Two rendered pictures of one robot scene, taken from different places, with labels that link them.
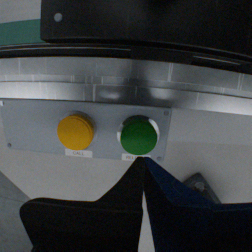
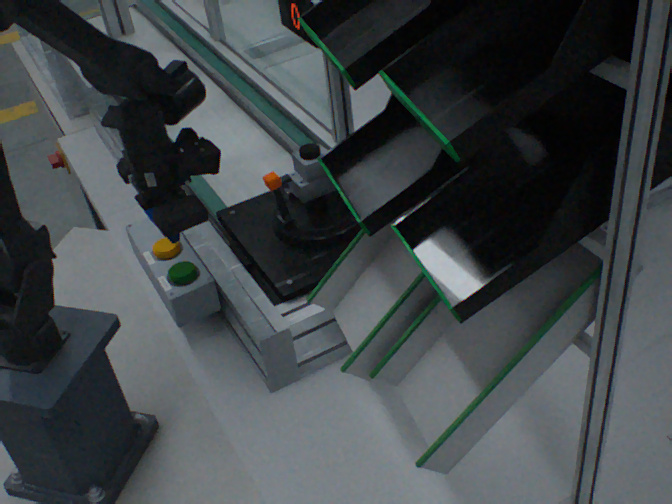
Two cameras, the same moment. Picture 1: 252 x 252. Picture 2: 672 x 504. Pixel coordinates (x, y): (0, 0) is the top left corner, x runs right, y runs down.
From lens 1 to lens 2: 108 cm
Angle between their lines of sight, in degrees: 60
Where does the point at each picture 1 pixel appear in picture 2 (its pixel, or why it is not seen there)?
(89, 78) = (207, 243)
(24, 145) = (135, 233)
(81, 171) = not seen: hidden behind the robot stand
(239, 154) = (215, 452)
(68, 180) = not seen: hidden behind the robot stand
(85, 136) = (167, 249)
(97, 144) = (162, 262)
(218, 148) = (207, 419)
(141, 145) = (178, 272)
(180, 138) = (197, 373)
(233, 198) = not seen: outside the picture
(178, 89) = (229, 279)
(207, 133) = (220, 392)
